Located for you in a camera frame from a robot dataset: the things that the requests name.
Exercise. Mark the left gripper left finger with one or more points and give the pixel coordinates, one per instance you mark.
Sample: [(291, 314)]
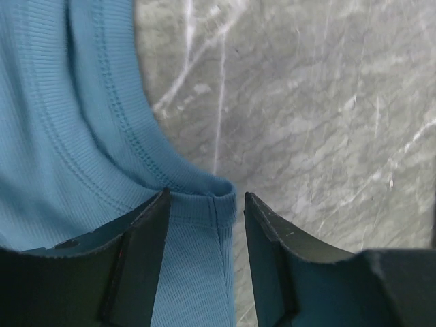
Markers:
[(107, 277)]

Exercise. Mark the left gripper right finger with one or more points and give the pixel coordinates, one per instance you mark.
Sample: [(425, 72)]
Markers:
[(299, 280)]

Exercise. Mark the teal blue tank top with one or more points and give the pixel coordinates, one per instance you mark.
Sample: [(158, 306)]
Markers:
[(80, 147)]

